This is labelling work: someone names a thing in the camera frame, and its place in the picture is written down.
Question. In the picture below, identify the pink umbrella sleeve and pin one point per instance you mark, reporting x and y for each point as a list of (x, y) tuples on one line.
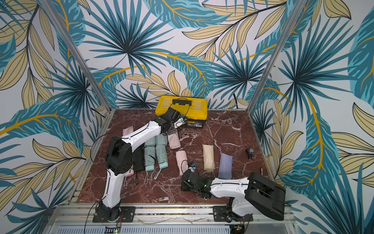
[(174, 141), (127, 131)]

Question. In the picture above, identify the pink sleeved umbrella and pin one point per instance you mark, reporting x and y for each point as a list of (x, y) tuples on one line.
[(182, 161)]

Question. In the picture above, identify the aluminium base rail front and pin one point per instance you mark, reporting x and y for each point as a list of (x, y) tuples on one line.
[(165, 219)]

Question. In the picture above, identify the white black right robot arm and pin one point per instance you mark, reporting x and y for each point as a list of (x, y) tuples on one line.
[(254, 193)]

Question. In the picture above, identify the lavender sleeved umbrella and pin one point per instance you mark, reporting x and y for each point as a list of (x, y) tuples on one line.
[(225, 167)]

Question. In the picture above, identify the small black electrical part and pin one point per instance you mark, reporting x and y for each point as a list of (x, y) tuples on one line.
[(249, 153)]

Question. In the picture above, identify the aluminium frame rail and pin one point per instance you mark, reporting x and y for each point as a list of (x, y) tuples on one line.
[(297, 10), (71, 45)]

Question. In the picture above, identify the mint sleeved umbrella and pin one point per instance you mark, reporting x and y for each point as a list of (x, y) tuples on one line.
[(150, 158), (162, 156)]

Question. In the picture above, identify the black sleeved umbrella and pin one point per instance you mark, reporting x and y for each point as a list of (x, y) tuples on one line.
[(138, 160)]

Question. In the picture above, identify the aluminium frame rail right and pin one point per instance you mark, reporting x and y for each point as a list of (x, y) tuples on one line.
[(297, 10)]

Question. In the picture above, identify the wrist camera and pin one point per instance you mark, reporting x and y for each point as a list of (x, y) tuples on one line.
[(180, 122), (191, 168)]

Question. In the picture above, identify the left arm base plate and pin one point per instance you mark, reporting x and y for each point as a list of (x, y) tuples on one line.
[(123, 214)]

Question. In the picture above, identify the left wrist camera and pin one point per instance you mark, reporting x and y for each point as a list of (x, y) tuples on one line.
[(180, 122)]

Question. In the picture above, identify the aluminium frame rail left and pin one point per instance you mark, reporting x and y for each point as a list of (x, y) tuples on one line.
[(71, 45)]

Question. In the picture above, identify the yellow black toolbox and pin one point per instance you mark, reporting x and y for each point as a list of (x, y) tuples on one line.
[(194, 109)]

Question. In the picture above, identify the beige sleeved umbrella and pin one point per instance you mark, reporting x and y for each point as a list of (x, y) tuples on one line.
[(208, 155)]

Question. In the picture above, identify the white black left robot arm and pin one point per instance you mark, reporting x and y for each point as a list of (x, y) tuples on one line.
[(120, 155)]

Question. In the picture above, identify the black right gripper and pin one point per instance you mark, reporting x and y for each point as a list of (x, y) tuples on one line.
[(186, 180)]

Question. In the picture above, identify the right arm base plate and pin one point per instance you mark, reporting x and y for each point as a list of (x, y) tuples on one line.
[(226, 214)]

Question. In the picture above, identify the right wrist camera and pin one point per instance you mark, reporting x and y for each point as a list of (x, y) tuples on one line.
[(191, 168)]

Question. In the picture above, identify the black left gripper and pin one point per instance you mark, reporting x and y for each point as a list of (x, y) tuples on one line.
[(173, 131)]

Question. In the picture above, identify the mint umbrella sleeve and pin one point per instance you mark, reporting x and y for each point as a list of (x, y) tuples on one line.
[(161, 139), (150, 142)]

